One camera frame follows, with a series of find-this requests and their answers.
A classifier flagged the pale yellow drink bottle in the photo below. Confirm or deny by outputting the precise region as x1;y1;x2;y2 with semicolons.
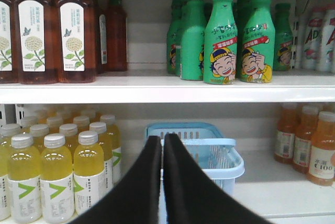
40;133;75;223
73;131;105;215
8;133;42;223

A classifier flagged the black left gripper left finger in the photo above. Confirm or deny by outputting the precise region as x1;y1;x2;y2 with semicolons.
71;136;162;223

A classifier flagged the orange C100 juice bottle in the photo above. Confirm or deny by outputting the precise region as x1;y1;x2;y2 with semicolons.
274;103;298;164
307;111;334;186
293;105;319;174

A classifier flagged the green cartoon tea bottle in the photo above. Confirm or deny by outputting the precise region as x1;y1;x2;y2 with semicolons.
237;0;275;83
203;0;238;85

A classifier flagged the brown jasmine tea bottle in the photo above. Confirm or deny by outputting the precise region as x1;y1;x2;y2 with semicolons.
56;0;96;83
14;0;58;84

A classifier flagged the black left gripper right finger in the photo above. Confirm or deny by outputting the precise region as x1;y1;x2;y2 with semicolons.
163;133;268;224

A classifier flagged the light blue plastic basket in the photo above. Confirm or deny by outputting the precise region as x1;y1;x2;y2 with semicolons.
146;122;244;223

